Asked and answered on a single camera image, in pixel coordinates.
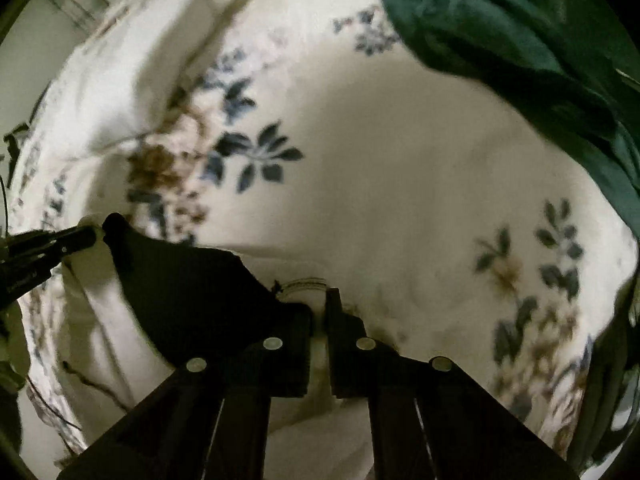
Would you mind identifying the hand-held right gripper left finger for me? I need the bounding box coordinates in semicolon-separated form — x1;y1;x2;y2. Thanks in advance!
56;305;312;480

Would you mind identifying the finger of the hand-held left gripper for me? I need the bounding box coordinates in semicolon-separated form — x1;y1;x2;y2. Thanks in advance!
6;225;98;266

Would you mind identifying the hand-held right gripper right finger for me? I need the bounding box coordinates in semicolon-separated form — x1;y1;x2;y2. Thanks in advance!
325;287;568;480

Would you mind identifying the small black garment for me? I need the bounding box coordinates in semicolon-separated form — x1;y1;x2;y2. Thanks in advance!
101;212;308;398

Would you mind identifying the white floral blanket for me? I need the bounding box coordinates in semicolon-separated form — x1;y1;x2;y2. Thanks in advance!
10;0;640;480

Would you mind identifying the dark green blanket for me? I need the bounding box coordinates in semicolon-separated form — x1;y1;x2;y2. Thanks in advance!
240;0;640;236

